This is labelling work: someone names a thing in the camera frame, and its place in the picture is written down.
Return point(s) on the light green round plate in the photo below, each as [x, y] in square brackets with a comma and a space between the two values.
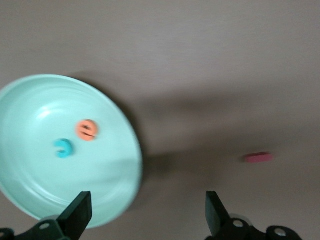
[37, 112]

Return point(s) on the orange foam letter e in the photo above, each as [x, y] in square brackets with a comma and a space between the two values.
[80, 132]

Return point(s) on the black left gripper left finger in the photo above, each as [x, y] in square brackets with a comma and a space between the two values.
[72, 220]

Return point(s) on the teal foam letter c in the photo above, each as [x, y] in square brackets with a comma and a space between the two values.
[68, 150]

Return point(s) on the maroon foam letter i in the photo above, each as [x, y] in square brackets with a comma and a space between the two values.
[258, 157]

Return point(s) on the brown table cover sheet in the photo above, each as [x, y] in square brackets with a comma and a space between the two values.
[200, 50]

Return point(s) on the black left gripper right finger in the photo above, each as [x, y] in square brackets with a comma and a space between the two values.
[225, 227]

